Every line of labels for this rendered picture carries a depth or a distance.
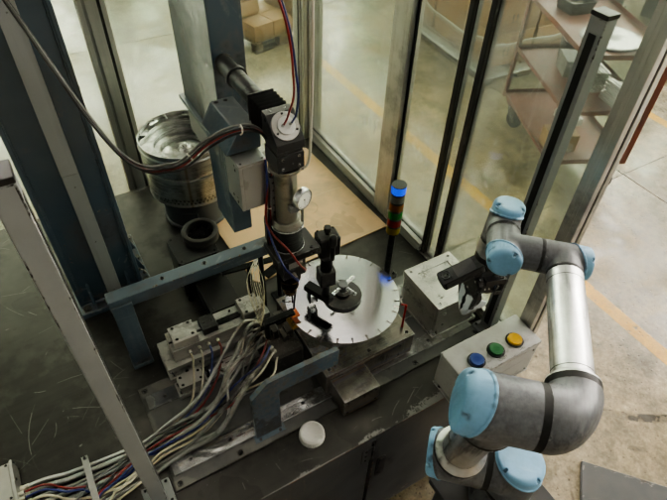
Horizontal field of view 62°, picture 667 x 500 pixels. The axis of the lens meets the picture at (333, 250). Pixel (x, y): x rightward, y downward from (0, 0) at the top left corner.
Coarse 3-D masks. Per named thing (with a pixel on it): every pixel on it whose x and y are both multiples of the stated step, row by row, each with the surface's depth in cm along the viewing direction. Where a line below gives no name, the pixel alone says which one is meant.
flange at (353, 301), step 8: (344, 280) 162; (336, 288) 157; (352, 288) 159; (336, 296) 156; (344, 296) 155; (352, 296) 157; (360, 296) 158; (336, 304) 155; (344, 304) 155; (352, 304) 155
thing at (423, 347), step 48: (288, 192) 118; (288, 240) 127; (288, 288) 140; (288, 336) 154; (384, 336) 161; (288, 384) 138; (336, 384) 153; (384, 384) 161; (240, 432) 149; (288, 432) 150; (192, 480) 140
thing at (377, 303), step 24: (312, 264) 167; (336, 264) 167; (360, 264) 168; (360, 288) 161; (384, 288) 161; (312, 312) 154; (336, 312) 154; (360, 312) 154; (384, 312) 155; (336, 336) 148; (360, 336) 149
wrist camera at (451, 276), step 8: (472, 256) 137; (456, 264) 137; (464, 264) 136; (472, 264) 135; (480, 264) 134; (440, 272) 137; (448, 272) 136; (456, 272) 135; (464, 272) 134; (472, 272) 134; (480, 272) 135; (440, 280) 136; (448, 280) 134; (456, 280) 134; (464, 280) 135; (448, 288) 135
